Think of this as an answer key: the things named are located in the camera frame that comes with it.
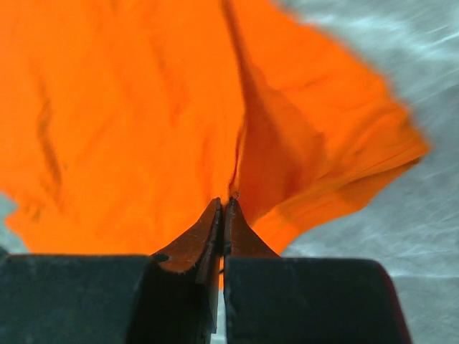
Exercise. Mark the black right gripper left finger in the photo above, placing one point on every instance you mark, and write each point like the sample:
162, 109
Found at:
170, 296

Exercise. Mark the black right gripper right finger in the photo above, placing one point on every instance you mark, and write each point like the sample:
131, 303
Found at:
270, 299

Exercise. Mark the orange t-shirt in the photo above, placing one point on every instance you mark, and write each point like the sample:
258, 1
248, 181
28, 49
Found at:
121, 120

